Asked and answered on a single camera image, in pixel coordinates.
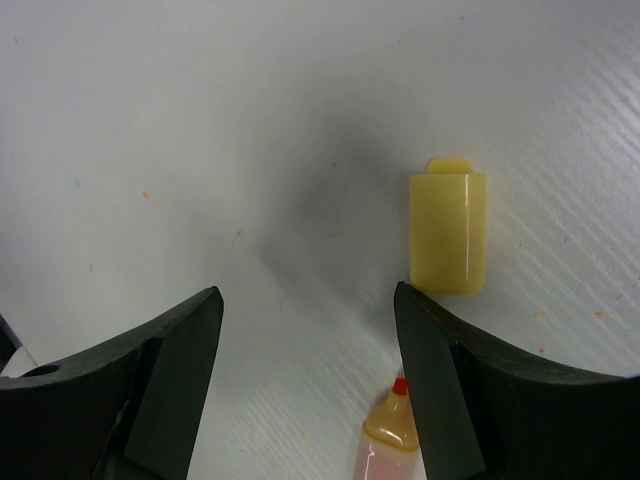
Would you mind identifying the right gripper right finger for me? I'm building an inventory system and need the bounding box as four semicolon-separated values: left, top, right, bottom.
394;282;639;479

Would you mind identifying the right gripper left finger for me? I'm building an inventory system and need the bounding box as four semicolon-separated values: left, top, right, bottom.
1;287;224;479

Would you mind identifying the orange pink highlighter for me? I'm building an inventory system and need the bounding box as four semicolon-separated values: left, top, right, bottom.
353;377;420;480

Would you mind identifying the yellow highlighter cap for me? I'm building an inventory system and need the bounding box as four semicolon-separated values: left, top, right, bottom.
409;157;487;296

